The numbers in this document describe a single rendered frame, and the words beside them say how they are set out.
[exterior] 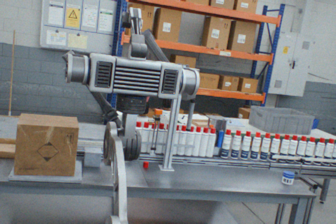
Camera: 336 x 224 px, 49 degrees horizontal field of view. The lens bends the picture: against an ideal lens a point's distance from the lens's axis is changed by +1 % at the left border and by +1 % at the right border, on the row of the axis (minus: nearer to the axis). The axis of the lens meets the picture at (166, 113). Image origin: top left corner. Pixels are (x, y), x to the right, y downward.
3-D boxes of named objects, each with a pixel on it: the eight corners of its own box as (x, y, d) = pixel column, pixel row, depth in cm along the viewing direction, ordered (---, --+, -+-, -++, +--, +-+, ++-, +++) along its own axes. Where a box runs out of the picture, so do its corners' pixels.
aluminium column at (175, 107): (168, 166, 240) (184, 64, 227) (170, 169, 235) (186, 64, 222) (162, 166, 239) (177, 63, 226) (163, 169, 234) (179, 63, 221)
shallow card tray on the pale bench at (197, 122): (215, 123, 415) (215, 120, 415) (226, 128, 394) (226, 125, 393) (188, 121, 402) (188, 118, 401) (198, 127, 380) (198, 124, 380)
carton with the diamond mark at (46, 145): (72, 161, 220) (77, 117, 215) (74, 176, 198) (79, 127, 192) (18, 159, 211) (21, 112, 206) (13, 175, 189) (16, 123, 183)
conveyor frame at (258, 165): (262, 164, 275) (263, 158, 274) (269, 169, 264) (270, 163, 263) (26, 149, 235) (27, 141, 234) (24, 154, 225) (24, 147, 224)
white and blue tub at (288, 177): (279, 181, 243) (281, 171, 241) (285, 180, 247) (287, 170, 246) (288, 185, 237) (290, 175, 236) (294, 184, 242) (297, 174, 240)
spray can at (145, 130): (146, 151, 250) (150, 121, 246) (146, 153, 245) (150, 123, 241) (139, 150, 249) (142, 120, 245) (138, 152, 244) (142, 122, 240)
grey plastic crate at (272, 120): (288, 126, 459) (292, 109, 455) (311, 135, 423) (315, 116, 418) (247, 123, 437) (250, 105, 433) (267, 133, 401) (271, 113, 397)
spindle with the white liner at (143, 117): (144, 138, 279) (149, 100, 273) (146, 142, 270) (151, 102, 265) (132, 137, 277) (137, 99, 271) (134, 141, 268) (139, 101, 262)
